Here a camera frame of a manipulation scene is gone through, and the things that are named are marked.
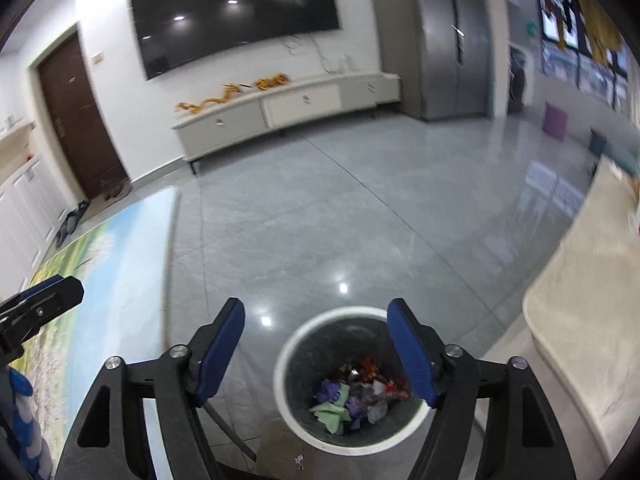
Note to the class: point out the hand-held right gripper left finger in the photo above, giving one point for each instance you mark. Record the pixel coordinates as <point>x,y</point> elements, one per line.
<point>222,350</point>

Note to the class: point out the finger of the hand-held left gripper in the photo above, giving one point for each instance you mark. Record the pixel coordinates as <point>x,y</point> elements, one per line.
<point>40,307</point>

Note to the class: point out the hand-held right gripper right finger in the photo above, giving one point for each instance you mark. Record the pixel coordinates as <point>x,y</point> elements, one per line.
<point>407,355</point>

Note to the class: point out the white-rimmed dark waste bin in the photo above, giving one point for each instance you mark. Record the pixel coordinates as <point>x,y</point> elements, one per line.
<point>282,375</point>

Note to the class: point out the pile of wrappers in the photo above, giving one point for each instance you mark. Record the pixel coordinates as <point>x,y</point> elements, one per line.
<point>350,400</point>

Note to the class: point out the person's left forearm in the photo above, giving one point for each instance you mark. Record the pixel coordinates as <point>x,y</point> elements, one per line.
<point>25,425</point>

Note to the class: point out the table with landscape print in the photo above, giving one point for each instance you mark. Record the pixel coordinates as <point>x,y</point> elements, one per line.
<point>120,270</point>

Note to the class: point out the dark slippers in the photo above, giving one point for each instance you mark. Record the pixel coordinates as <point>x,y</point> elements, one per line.
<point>72,222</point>

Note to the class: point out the white floor cabinets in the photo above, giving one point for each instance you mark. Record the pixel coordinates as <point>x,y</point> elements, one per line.
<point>25,210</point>

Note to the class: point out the small white paper scrap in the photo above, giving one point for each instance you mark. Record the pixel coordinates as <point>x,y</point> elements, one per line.
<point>299,461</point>

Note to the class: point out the brown shoes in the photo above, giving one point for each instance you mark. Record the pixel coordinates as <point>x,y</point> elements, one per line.
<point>115,187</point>

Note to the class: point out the beige marble table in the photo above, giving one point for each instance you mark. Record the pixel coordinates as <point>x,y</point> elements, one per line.
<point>585,285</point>

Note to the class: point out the dark brown door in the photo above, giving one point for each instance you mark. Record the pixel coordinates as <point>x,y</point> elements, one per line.
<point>80,115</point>

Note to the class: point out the long yellow dragon decoration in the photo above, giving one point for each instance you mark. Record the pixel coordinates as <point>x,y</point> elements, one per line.
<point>207,100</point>

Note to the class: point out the cream television cabinet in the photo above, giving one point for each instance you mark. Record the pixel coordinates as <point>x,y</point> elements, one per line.
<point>290,102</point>

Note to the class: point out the short yellow dragon decoration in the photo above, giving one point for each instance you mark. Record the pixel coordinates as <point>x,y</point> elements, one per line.
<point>272,81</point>

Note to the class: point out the purple stool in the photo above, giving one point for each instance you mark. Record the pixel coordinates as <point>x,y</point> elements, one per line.
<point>555,121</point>

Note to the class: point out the grey washing machine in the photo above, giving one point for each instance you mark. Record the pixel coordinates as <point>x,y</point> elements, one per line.
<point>520,85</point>

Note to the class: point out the white router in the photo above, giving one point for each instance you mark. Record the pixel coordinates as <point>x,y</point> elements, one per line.
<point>346,62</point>

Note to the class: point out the grey steel refrigerator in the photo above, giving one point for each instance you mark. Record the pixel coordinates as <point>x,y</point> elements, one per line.
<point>450,35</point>

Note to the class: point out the dark-framed window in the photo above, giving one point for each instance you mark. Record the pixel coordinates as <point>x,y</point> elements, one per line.
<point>592,77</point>

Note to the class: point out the dark hanging clothes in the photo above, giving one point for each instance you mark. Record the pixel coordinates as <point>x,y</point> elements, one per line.
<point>560,15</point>

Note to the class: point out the yellow hanging clothes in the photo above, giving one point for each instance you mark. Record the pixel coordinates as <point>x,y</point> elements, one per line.
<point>597,30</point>

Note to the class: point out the white wall cabinets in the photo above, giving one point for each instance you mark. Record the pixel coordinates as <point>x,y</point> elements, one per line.
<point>10,105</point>

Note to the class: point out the beige wall switch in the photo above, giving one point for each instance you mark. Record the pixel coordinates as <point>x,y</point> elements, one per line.
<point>98,58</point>

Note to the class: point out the large black wall television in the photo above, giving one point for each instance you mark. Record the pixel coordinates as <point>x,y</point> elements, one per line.
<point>230,10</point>

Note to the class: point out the green wall sign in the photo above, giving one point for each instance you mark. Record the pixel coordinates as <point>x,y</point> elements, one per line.
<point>529,27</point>

